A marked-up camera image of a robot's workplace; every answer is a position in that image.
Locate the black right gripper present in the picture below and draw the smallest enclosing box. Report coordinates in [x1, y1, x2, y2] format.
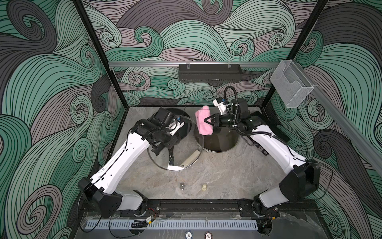
[204, 114, 240, 128]

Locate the pink cloth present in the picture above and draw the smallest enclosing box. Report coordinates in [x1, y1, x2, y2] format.
[195, 105, 214, 135]

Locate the glass frying pan lid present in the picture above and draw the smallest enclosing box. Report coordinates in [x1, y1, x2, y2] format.
[147, 116, 205, 171]

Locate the glass pot lid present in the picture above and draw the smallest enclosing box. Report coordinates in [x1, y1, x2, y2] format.
[193, 126, 239, 153]

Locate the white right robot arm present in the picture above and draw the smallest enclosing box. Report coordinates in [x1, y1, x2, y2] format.
[207, 97, 320, 213]

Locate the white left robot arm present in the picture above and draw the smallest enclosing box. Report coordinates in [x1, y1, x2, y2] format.
[78, 108, 185, 218]

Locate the black frying pan with lid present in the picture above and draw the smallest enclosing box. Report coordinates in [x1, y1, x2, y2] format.
[160, 108, 192, 171]

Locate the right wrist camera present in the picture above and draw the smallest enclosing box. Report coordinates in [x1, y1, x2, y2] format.
[213, 97, 231, 116]

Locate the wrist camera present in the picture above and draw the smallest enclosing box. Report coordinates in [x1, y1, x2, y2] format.
[213, 97, 231, 116]
[167, 116, 185, 135]

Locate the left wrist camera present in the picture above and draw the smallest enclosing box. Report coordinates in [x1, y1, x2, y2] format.
[167, 116, 185, 135]

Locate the brown wok with wooden handle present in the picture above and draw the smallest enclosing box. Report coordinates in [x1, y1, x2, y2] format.
[177, 119, 240, 173]

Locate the black wall shelf tray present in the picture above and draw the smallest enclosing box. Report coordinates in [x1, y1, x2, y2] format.
[178, 64, 243, 83]

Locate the aluminium rail back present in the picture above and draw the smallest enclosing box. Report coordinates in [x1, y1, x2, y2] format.
[108, 61, 279, 68]

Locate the aluminium rail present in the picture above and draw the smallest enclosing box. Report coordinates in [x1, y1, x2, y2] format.
[296, 63, 382, 175]
[108, 61, 279, 68]

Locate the clear plastic wall bin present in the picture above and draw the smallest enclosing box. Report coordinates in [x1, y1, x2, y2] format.
[270, 60, 314, 108]

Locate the white slotted cable duct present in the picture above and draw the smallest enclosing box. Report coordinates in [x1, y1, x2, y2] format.
[83, 219, 258, 231]

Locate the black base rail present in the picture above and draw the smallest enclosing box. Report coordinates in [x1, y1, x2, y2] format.
[82, 198, 317, 218]

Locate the black frame post left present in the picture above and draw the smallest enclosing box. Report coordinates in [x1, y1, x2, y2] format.
[72, 0, 129, 112]

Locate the black frame post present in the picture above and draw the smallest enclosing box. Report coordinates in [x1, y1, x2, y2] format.
[72, 0, 129, 112]
[260, 0, 328, 110]

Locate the black frame post right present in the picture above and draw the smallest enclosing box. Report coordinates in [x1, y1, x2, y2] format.
[260, 0, 328, 110]

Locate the aluminium rail right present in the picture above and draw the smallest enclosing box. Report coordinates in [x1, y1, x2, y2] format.
[296, 63, 382, 175]

